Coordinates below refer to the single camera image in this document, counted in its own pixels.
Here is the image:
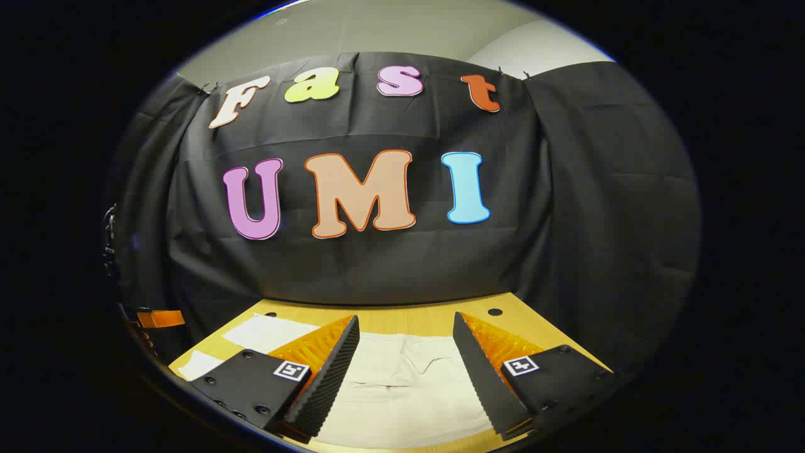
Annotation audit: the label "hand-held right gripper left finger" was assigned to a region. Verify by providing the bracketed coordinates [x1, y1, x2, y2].
[189, 315, 361, 445]

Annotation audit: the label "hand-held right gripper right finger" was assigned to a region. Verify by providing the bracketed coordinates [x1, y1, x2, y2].
[452, 311, 621, 441]

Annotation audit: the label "white jeans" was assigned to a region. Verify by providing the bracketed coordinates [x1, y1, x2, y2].
[178, 313, 497, 449]

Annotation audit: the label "black backdrop cloth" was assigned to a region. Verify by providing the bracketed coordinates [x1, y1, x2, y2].
[104, 52, 702, 378]

